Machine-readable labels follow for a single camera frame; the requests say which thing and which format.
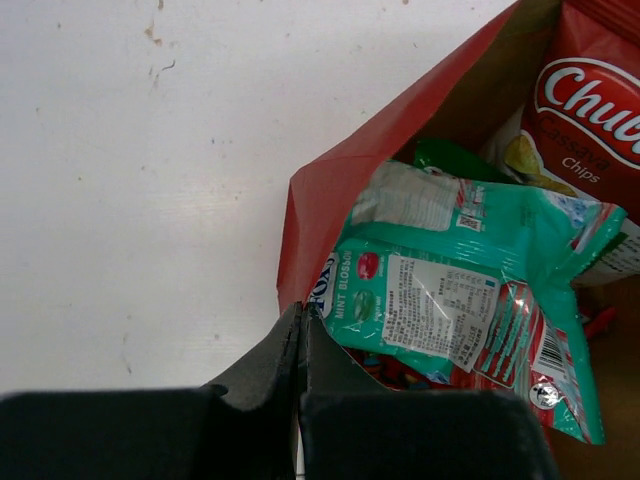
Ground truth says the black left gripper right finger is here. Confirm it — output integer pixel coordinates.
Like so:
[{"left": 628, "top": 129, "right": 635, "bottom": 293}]
[{"left": 299, "top": 304, "right": 560, "bottom": 479}]

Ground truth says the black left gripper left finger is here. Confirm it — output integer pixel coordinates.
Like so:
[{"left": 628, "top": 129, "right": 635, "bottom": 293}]
[{"left": 1, "top": 303, "right": 303, "bottom": 479}]

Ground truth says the red mixed candy bag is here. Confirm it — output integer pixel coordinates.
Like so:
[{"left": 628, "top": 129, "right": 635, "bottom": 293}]
[{"left": 346, "top": 348, "right": 450, "bottom": 391}]

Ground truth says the teal mint candy bag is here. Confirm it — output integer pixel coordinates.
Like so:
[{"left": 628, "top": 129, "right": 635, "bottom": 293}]
[{"left": 309, "top": 161, "right": 626, "bottom": 445}]

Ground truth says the green snack packet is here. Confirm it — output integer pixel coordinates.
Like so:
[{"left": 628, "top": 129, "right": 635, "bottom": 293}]
[{"left": 414, "top": 138, "right": 515, "bottom": 184}]

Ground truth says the red paper bag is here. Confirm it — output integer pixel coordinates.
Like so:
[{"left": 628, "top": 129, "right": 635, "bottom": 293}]
[{"left": 276, "top": 1, "right": 639, "bottom": 479}]

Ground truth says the red white cassava chips bag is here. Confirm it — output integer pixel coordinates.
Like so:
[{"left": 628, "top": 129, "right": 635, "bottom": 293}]
[{"left": 482, "top": 1, "right": 639, "bottom": 286}]

